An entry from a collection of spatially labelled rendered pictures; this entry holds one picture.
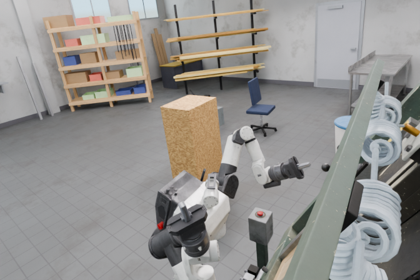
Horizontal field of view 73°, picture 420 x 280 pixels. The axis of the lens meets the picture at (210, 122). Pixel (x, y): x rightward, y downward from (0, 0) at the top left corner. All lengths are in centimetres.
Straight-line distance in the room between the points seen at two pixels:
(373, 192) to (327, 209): 17
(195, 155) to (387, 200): 280
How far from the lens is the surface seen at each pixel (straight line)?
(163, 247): 121
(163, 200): 134
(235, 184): 148
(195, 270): 108
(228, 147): 150
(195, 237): 91
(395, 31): 784
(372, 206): 38
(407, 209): 81
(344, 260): 31
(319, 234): 22
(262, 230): 189
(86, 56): 865
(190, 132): 301
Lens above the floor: 212
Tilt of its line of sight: 20 degrees down
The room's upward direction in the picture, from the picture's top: 7 degrees counter-clockwise
